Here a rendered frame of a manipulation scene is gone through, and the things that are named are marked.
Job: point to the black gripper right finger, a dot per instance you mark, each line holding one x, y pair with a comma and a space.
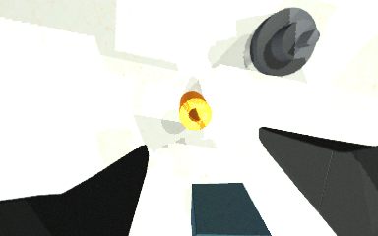
339, 179

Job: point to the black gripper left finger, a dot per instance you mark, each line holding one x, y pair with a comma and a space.
103, 205

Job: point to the orange knob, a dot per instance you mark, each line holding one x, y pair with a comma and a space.
194, 111

